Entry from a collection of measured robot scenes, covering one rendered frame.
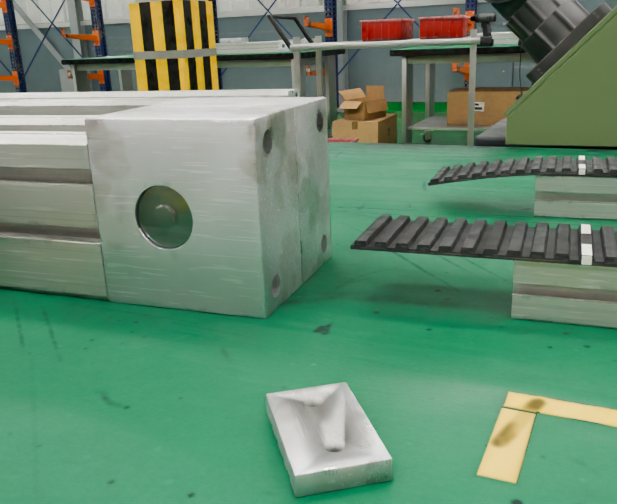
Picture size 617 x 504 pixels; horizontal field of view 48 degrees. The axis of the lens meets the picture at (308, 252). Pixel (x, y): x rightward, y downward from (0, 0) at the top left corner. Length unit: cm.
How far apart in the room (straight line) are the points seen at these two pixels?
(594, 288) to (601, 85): 50
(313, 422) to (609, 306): 15
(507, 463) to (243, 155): 17
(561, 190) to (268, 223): 25
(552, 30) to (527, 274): 64
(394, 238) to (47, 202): 18
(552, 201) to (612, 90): 32
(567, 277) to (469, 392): 8
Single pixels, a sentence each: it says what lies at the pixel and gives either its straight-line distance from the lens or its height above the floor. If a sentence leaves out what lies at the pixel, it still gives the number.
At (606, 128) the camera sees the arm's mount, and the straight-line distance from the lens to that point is 82.
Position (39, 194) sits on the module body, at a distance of 38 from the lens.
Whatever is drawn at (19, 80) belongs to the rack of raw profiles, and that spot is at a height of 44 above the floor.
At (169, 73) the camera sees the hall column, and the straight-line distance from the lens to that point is 377.
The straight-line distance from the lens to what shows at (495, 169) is 52.
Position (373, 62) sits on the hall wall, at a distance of 849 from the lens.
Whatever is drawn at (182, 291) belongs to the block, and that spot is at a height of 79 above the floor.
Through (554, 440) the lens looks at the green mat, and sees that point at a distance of 25.
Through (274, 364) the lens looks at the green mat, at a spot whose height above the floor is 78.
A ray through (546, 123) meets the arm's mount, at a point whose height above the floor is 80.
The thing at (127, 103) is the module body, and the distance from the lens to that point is 57.
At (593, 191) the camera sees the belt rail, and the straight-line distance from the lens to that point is 51.
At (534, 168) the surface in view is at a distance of 51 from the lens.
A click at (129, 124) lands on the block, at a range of 34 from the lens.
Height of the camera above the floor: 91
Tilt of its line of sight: 17 degrees down
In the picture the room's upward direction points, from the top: 2 degrees counter-clockwise
